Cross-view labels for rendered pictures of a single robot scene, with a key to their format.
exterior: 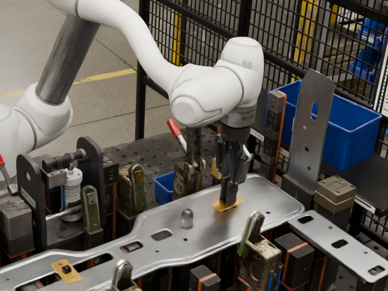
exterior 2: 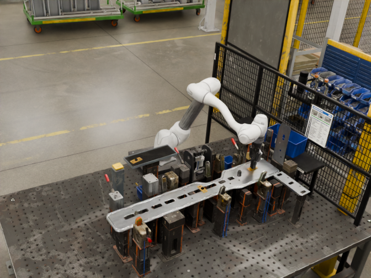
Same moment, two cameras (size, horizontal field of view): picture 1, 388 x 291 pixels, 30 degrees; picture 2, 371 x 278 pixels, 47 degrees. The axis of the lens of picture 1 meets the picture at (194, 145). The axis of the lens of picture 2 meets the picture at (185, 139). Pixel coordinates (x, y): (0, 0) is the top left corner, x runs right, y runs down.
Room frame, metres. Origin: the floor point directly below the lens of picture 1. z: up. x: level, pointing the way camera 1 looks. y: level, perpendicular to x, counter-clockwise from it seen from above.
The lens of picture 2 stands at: (-1.17, 0.30, 2.87)
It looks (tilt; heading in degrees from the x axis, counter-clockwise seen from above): 31 degrees down; 3
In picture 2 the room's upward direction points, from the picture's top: 4 degrees clockwise
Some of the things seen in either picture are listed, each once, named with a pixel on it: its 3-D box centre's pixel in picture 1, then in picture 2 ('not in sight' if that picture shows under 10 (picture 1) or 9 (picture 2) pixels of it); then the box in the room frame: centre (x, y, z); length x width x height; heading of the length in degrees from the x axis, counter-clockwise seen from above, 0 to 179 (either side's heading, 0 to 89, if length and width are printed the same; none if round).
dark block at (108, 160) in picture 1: (103, 224); (208, 174); (1.58, 0.23, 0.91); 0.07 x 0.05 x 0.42; 39
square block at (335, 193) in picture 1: (326, 238); (286, 181); (1.64, -0.39, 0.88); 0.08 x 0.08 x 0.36; 39
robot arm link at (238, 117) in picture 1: (237, 111); (258, 137); (1.57, -0.10, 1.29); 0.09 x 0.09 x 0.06
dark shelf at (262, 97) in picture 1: (292, 131); (274, 142); (1.99, -0.30, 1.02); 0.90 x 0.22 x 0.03; 39
